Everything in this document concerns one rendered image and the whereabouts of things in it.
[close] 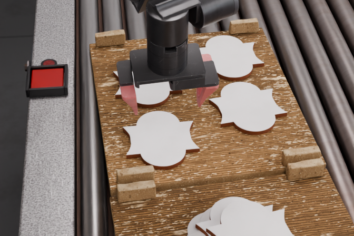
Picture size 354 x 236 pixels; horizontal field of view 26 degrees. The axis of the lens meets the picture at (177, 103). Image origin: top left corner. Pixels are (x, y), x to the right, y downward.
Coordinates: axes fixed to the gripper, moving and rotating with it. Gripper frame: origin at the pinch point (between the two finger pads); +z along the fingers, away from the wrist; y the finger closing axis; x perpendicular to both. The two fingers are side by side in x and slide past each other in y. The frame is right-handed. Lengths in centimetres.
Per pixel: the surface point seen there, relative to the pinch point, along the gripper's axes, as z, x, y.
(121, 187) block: 7.9, -8.5, -8.4
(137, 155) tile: 11.5, 0.1, -4.9
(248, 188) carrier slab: 10.7, -9.9, 11.2
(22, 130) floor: 124, 105, -34
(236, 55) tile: 15.7, 24.0, 17.4
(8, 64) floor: 131, 147, -39
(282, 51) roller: 20.0, 27.6, 28.0
